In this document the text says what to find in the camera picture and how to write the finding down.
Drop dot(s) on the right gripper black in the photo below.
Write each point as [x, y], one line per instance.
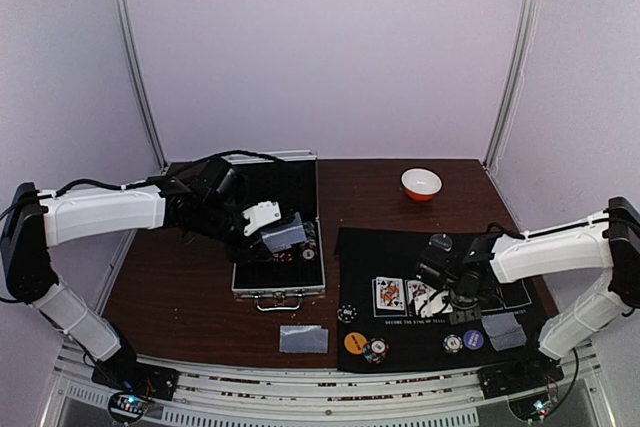
[463, 301]

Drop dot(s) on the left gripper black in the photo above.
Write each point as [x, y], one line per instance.
[248, 249]

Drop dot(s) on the purple small blind button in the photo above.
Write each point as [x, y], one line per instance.
[473, 340]

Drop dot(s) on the dealt card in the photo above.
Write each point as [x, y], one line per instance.
[509, 340]
[500, 324]
[316, 341]
[291, 338]

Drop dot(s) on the blue playing card deck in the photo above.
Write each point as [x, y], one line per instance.
[281, 238]

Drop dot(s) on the face-up queen hearts card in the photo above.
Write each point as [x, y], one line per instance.
[414, 290]

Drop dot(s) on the black 100 poker chip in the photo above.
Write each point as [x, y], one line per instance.
[346, 313]

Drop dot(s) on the orange big blind button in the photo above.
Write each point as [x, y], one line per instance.
[354, 343]

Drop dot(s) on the clear acrylic dealer button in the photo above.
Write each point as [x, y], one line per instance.
[441, 241]

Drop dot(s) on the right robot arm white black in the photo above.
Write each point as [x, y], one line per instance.
[607, 240]

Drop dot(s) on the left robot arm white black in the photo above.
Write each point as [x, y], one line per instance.
[213, 204]

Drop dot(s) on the red dice row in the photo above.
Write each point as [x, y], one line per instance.
[283, 257]

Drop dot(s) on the aluminium poker case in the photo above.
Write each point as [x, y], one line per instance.
[284, 263]

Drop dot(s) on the right chip stack in case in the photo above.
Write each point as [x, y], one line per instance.
[309, 248]

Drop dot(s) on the black poker mat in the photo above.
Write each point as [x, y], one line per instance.
[416, 344]

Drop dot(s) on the right round circuit board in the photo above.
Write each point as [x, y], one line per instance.
[533, 408]

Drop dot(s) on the round circuit board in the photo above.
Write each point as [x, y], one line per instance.
[533, 408]
[126, 408]

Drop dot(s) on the orange white bowl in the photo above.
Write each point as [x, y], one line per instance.
[421, 185]

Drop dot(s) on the left round circuit board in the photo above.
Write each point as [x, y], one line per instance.
[126, 408]

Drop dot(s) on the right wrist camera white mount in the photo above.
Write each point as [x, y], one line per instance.
[429, 305]

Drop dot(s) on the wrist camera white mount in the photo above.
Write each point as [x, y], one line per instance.
[429, 305]
[260, 215]

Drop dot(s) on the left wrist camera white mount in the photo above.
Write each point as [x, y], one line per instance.
[260, 215]

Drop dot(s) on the front aluminium rail base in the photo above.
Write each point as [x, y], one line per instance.
[218, 395]

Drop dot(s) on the left aluminium frame post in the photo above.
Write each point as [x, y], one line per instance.
[138, 84]

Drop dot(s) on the aluminium frame post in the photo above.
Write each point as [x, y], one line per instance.
[138, 84]
[515, 75]

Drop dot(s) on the right aluminium frame post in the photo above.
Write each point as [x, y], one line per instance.
[515, 75]

